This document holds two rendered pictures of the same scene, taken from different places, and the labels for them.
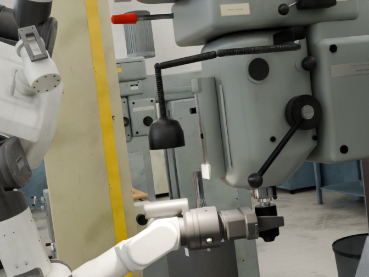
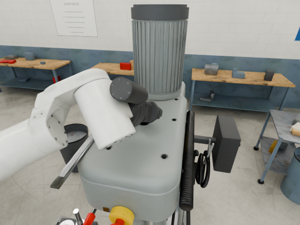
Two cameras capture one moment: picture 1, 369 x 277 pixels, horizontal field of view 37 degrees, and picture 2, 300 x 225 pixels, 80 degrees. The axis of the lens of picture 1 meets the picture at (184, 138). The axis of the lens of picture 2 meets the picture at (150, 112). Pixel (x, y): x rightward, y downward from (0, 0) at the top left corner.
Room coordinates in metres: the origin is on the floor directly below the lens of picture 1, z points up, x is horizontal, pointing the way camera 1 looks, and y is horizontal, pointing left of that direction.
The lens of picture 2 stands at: (0.92, 0.24, 2.20)
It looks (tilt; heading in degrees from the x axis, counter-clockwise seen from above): 30 degrees down; 301
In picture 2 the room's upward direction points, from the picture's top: straight up
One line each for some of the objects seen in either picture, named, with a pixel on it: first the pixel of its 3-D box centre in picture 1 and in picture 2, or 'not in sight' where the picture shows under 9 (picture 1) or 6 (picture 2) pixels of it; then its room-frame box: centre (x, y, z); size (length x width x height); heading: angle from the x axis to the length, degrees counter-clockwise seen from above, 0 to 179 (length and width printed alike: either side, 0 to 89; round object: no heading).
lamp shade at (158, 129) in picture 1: (165, 132); not in sight; (1.10, 0.04, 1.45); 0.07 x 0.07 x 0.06
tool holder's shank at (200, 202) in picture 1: (199, 191); (78, 217); (1.52, -0.02, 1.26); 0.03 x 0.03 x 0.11
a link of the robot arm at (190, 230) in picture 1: (172, 225); not in sight; (1.18, 0.05, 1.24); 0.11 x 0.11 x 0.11; 3
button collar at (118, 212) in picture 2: not in sight; (121, 217); (1.11, 0.06, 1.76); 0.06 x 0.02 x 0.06; 18
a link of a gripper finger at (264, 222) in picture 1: (269, 222); not in sight; (1.15, -0.16, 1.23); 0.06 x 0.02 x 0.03; 93
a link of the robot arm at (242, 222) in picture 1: (225, 226); not in sight; (1.18, -0.07, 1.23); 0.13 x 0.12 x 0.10; 3
